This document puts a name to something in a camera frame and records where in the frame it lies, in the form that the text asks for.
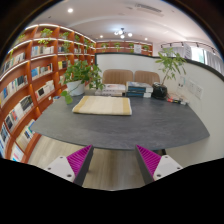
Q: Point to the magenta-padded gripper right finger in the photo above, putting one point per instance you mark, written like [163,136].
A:
[166,165]

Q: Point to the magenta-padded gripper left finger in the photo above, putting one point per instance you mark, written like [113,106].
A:
[58,166]

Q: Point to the cream yellow striped towel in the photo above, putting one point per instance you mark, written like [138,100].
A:
[101,105]

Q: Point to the tan and red book stack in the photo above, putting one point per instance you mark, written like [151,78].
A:
[176,99]

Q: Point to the small tree in black pot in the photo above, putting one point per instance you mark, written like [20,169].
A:
[160,91]

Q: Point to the dark blue thick book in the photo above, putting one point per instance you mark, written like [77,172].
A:
[138,94]

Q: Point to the orange wooden bookshelf unit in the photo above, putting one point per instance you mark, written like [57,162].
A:
[20,100]

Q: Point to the pothos plant in white pot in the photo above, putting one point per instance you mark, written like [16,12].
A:
[76,87]

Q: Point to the dark book with picture cover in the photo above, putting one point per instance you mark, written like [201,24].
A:
[139,86]

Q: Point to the white thick book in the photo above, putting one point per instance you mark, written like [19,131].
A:
[108,93]

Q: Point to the brown leather chair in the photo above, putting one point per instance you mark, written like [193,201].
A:
[117,76]
[146,77]

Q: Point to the white book with face cover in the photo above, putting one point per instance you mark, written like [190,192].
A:
[113,87]

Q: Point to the white curtains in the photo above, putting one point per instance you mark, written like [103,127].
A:
[213,60]

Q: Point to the white window poster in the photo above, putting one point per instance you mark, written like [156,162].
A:
[188,51]

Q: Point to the white framed sign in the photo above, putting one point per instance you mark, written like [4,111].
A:
[137,49]

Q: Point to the orange shelf unit with plants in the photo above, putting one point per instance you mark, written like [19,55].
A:
[123,50]

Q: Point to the multi-bulb ceiling lamp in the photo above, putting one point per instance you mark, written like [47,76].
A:
[122,33]

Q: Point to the recessed ceiling lights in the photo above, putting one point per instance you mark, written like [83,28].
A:
[70,10]

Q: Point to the ceiling air vent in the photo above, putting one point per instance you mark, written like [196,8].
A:
[146,8]

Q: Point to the white wall outlet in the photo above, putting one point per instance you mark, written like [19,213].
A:
[199,91]
[191,86]

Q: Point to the black track light rail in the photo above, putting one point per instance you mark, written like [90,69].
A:
[186,43]

